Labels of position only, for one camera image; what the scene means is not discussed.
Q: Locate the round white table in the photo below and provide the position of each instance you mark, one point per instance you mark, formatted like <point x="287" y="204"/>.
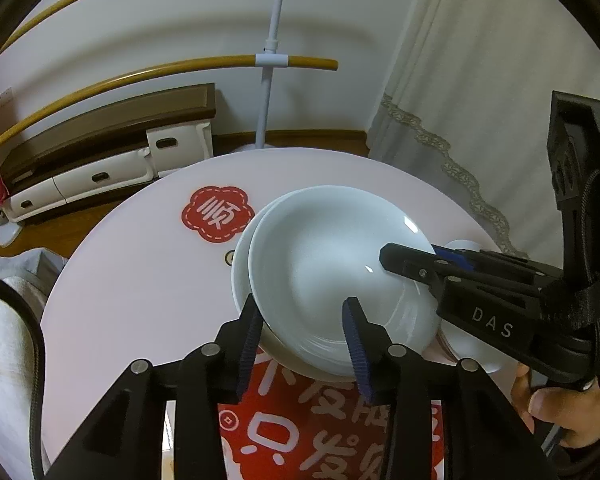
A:
<point x="145" y="270"/>

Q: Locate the white curtain lace trim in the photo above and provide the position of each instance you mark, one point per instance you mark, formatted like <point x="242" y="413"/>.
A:
<point x="480" y="110"/>

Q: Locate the grey cloth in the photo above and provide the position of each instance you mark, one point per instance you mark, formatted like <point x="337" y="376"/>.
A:
<point x="5" y="320"/>

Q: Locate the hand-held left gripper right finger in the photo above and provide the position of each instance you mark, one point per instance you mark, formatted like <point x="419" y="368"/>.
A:
<point x="358" y="355"/>

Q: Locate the white wall socket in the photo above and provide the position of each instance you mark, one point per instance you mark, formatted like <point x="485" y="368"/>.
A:
<point x="2" y="97"/>

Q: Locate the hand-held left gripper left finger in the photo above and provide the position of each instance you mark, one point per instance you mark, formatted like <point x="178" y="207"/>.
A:
<point x="246" y="360"/>

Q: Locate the clothes drying rack yellow rails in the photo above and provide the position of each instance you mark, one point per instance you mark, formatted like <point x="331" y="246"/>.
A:
<point x="269" y="85"/>

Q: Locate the white drawer cabinet brown top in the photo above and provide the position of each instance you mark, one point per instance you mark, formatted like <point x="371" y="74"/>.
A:
<point x="105" y="160"/>

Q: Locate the white ceramic bowl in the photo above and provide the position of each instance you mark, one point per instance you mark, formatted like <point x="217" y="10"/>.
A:
<point x="460" y="246"/>
<point x="330" y="270"/>

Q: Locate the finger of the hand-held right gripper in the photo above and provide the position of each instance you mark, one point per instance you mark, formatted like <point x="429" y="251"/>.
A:
<point x="407" y="262"/>
<point x="455" y="258"/>

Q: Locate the person's right hand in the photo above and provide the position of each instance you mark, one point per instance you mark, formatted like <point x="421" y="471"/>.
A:
<point x="565" y="410"/>

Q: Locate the white plate grey patterned rim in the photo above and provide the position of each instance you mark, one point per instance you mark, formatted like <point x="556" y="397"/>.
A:
<point x="480" y="360"/>

